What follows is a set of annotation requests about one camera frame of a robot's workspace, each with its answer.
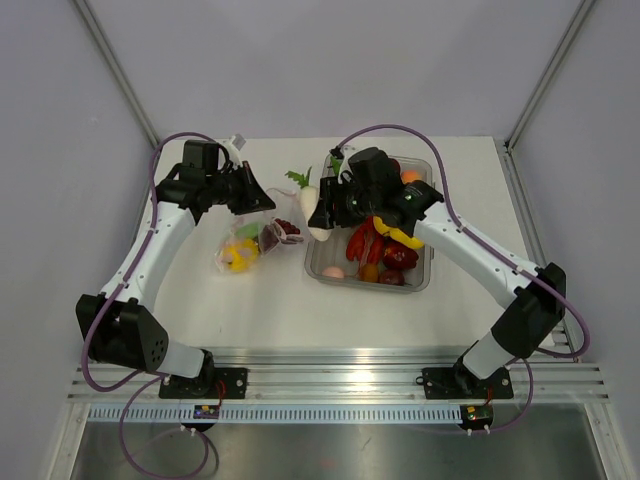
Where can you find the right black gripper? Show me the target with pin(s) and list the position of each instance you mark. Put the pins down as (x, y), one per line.
(339, 217)

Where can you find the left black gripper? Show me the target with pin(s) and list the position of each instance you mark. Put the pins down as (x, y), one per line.
(254, 197)

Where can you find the green bitter gourd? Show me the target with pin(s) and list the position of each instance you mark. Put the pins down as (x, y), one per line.
(250, 231)

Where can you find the dark red grape bunch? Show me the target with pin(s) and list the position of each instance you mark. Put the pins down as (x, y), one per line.
(278, 232)

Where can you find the clear pink zip top bag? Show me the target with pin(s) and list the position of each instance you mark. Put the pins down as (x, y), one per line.
(287, 208)

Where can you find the pink egg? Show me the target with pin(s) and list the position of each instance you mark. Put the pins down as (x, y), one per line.
(333, 272)

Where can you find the yellow bell pepper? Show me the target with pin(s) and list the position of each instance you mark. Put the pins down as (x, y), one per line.
(239, 255)

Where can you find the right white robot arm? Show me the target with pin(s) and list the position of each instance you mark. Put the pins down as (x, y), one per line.
(531, 296)

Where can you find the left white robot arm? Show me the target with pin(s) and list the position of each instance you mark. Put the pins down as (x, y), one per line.
(118, 324)

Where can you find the clear plastic food container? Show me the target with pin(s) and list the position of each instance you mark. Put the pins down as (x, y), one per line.
(332, 252)

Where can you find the red crayfish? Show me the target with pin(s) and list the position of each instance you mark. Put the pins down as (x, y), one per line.
(366, 244)

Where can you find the green bell pepper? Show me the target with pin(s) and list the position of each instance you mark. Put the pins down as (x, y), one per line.
(336, 164)

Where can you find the red bell pepper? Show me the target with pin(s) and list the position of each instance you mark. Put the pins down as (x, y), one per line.
(397, 256)

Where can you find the dark red apple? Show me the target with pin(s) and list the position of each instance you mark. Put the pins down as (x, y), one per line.
(392, 277)

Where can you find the orange peach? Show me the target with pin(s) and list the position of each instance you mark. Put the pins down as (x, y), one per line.
(409, 176)

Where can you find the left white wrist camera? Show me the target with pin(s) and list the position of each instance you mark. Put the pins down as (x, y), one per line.
(233, 146)

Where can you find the aluminium mounting rail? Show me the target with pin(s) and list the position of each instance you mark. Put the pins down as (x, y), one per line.
(387, 375)

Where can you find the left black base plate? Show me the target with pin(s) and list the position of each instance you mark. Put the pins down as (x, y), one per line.
(226, 383)

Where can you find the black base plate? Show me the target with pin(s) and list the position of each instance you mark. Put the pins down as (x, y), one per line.
(451, 383)
(226, 383)

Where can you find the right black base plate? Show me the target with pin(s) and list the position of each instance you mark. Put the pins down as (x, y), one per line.
(451, 383)

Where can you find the left aluminium frame post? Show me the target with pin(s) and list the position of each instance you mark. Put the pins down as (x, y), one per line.
(107, 52)

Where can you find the aluminium frame post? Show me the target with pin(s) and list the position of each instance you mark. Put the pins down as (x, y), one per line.
(560, 54)
(107, 52)

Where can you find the slotted white cable duct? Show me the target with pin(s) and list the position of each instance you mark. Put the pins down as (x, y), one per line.
(279, 414)

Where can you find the right aluminium frame post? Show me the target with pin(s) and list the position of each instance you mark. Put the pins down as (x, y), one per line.
(560, 54)

